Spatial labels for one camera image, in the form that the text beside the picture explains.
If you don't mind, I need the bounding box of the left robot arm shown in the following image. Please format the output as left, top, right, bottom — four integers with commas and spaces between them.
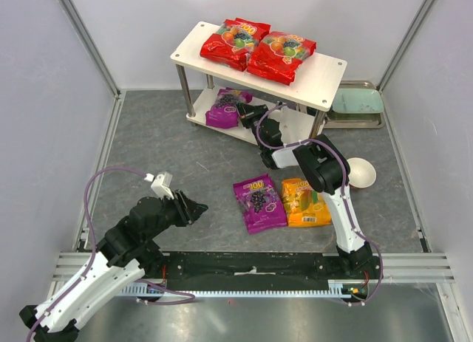
19, 191, 208, 341

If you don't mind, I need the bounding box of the orange mango candy bag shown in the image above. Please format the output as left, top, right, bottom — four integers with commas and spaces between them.
282, 178, 331, 228

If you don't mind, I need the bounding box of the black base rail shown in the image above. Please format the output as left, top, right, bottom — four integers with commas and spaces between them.
145, 251, 381, 282

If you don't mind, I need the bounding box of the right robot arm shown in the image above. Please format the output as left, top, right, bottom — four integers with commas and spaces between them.
236, 103, 375, 270

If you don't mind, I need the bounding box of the white slotted cable duct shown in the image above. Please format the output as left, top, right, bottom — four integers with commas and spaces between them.
110, 277, 370, 298

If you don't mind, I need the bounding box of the red fruit candy bag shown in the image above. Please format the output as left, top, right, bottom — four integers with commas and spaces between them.
200, 18, 270, 72
246, 31, 317, 86

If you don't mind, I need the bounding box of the metal tray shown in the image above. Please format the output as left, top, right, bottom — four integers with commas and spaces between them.
324, 81, 384, 129

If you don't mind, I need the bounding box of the purple grape candy bag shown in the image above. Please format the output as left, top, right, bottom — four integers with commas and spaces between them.
233, 174, 287, 234
205, 87, 253, 129

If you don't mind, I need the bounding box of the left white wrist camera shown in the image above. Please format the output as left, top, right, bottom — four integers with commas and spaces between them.
144, 171, 174, 199

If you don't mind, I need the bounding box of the white and red bowl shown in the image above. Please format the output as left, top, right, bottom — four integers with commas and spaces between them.
347, 157, 377, 189

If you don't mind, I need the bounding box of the white two-tier wooden shelf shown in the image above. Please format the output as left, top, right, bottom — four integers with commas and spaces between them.
170, 21, 347, 144

